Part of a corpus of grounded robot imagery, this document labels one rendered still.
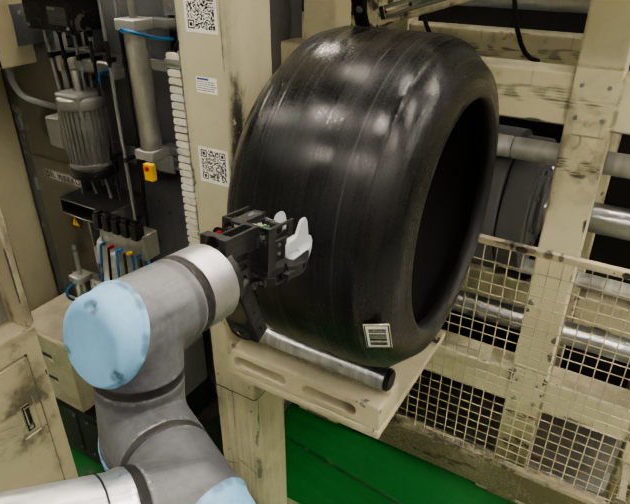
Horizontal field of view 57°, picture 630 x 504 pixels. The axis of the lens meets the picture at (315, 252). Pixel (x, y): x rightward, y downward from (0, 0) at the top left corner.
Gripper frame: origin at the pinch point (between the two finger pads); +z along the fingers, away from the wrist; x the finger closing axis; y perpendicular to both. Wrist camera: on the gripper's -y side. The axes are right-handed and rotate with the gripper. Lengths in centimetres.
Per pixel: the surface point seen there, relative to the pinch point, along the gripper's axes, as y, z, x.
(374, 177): 10.4, 4.5, -7.9
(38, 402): -54, -4, 64
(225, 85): 16.6, 20.4, 30.5
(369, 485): -116, 75, 13
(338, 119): 16.7, 7.5, -0.2
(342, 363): -31.1, 18.8, 0.9
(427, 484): -115, 86, -3
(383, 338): -14.7, 6.4, -11.4
